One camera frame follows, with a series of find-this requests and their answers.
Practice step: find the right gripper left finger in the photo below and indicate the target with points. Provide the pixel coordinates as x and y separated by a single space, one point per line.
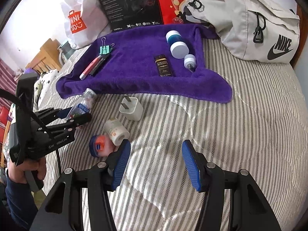
117 162

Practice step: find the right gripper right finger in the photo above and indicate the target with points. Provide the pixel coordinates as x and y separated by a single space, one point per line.
196 166

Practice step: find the clear candy bottle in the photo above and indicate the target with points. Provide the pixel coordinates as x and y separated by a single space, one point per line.
83 104

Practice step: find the pink highlighter pen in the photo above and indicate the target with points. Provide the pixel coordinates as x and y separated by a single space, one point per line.
90 67

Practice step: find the black Horizon lighter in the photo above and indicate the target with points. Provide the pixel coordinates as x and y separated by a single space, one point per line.
100 64

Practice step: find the black gold perfume tube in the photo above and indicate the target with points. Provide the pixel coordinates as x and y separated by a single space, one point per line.
163 66

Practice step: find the small white bottle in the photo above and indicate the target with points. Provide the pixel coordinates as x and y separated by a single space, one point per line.
190 62

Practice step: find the teal binder clip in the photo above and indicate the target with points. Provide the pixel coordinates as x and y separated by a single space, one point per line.
104 48

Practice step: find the blue white cylinder bottle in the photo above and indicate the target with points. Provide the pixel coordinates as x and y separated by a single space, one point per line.
178 47

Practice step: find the person left hand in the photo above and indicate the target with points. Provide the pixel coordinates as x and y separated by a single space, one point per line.
16 173

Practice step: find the blue cap vaseline jar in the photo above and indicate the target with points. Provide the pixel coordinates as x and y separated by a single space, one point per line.
101 146

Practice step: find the white tape roll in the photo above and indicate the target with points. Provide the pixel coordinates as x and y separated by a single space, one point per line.
116 131

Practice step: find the floral white pillow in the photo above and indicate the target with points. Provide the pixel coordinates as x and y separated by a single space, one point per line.
41 87

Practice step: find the white power adapter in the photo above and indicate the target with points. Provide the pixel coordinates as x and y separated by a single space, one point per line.
131 108

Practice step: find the wooden chair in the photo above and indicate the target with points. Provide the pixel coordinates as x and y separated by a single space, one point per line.
47 58

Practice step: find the striped grey bed quilt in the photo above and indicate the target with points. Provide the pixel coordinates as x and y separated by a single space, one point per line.
263 129

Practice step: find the purple towel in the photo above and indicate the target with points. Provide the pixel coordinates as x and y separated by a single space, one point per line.
131 66

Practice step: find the white Miniso shopping bag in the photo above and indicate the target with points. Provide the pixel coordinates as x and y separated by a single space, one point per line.
84 22

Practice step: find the grey Nike backpack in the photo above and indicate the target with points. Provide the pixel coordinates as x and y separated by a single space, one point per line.
250 29

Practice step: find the black headset box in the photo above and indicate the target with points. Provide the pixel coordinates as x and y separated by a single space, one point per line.
128 14

